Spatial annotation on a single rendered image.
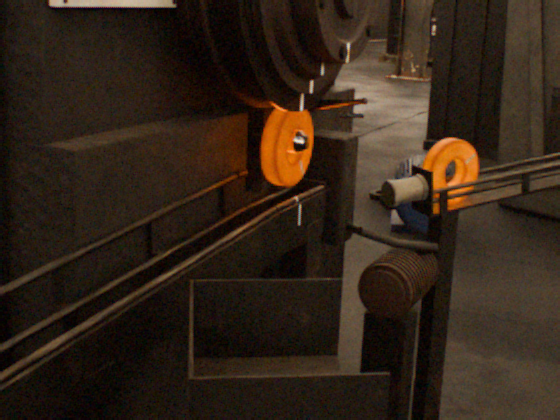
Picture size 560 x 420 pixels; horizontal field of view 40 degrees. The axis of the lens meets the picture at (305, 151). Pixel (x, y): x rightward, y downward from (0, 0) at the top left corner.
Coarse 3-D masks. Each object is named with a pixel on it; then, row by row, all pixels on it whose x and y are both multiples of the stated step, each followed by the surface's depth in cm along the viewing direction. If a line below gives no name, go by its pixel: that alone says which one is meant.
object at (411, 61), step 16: (416, 0) 1001; (432, 0) 1001; (416, 16) 1004; (400, 32) 1006; (416, 32) 1008; (400, 48) 1013; (416, 48) 1011; (400, 64) 1022; (416, 64) 1015; (416, 80) 999
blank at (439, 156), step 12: (444, 144) 174; (456, 144) 175; (468, 144) 177; (432, 156) 173; (444, 156) 174; (456, 156) 176; (468, 156) 178; (432, 168) 173; (444, 168) 175; (456, 168) 181; (468, 168) 179; (444, 180) 175; (456, 180) 180; (468, 180) 180
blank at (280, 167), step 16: (272, 112) 140; (288, 112) 139; (304, 112) 145; (272, 128) 138; (288, 128) 140; (304, 128) 146; (272, 144) 137; (272, 160) 138; (288, 160) 142; (304, 160) 148; (272, 176) 140; (288, 176) 143
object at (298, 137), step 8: (248, 128) 146; (256, 128) 145; (264, 128) 145; (248, 136) 145; (256, 136) 144; (296, 136) 141; (304, 136) 142; (248, 144) 147; (256, 144) 145; (288, 144) 142; (296, 144) 141; (304, 144) 141; (296, 152) 143
